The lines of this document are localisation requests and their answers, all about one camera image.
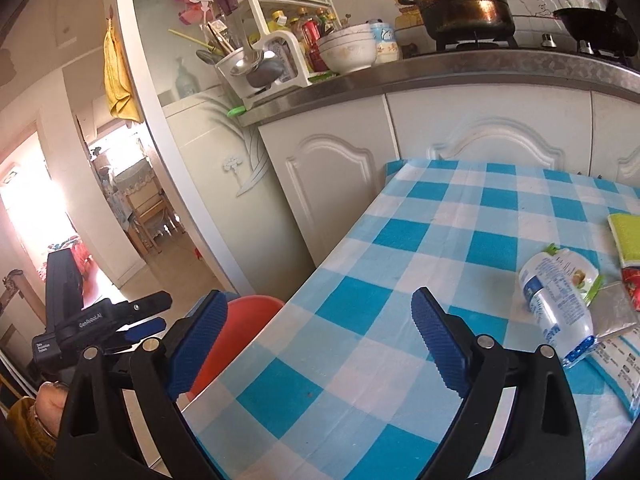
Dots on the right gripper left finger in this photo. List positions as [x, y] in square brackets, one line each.
[96, 439]

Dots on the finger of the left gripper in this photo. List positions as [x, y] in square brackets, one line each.
[145, 329]

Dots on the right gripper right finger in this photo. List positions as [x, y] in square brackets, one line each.
[542, 438]

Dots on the white paper packaging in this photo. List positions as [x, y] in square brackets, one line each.
[616, 359]

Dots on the white blue plastic bottle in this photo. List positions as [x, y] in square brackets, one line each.
[558, 285]

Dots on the silver foil packet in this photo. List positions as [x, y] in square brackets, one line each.
[612, 311]

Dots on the red snack packet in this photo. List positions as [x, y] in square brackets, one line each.
[631, 280]

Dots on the red plastic trash bucket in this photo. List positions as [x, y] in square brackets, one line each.
[247, 317]

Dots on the operator hand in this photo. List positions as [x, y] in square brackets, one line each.
[50, 404]

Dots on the blue checkered tablecloth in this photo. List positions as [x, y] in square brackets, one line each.
[362, 372]

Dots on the yellow green sponge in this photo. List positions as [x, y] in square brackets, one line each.
[626, 232]

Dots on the yellow hanging towel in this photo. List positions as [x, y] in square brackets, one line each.
[118, 89]

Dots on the white cabinet door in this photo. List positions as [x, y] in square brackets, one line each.
[330, 164]

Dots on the white utensil rack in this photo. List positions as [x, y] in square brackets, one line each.
[278, 46]

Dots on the black frying pan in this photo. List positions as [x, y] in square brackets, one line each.
[597, 32]

